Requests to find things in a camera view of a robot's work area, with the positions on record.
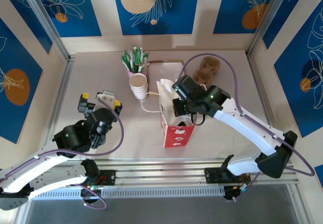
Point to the aluminium rail base frame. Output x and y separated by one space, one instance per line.
161 174

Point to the aluminium table edge rail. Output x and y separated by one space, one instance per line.
256 77
66 77

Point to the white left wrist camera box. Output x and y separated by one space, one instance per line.
107 98

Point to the white paper napkins stack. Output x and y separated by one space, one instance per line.
161 70

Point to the aluminium frame post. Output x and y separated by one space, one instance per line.
270 19
45 19

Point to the small controller circuit board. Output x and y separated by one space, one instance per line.
91 189
239 189

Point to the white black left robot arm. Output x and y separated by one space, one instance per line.
38 167

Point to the white paper cup stack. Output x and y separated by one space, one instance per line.
138 82

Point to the brown cardboard napkin box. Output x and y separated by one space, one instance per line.
164 61

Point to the green white wrapped straws bundle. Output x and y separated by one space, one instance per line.
132 60

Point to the brown pulp cup carrier stack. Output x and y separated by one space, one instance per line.
212 65

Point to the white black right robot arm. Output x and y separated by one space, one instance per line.
252 130

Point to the red white paper bag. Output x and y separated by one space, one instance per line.
179 135

